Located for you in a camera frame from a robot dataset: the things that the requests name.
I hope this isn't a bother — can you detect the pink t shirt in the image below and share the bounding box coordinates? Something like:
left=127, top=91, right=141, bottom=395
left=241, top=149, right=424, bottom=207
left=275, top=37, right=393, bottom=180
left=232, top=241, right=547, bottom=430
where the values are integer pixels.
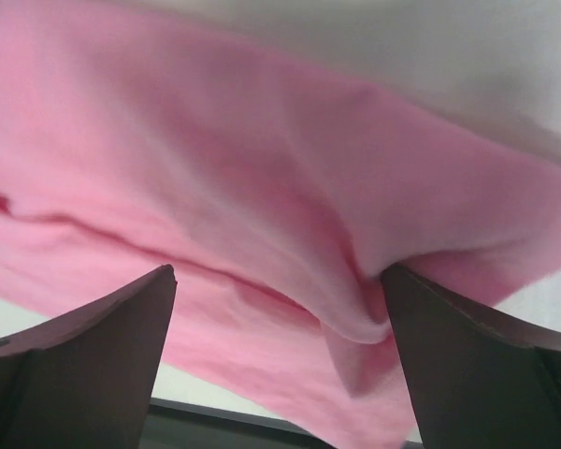
left=0, top=1, right=561, bottom=448

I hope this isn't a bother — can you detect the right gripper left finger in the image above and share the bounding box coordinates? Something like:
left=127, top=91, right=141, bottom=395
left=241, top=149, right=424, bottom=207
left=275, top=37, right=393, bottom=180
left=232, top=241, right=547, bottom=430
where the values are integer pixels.
left=0, top=266, right=177, bottom=448

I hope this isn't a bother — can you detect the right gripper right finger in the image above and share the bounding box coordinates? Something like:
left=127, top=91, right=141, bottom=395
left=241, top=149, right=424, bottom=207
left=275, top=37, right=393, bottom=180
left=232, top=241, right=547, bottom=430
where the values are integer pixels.
left=381, top=265, right=561, bottom=449

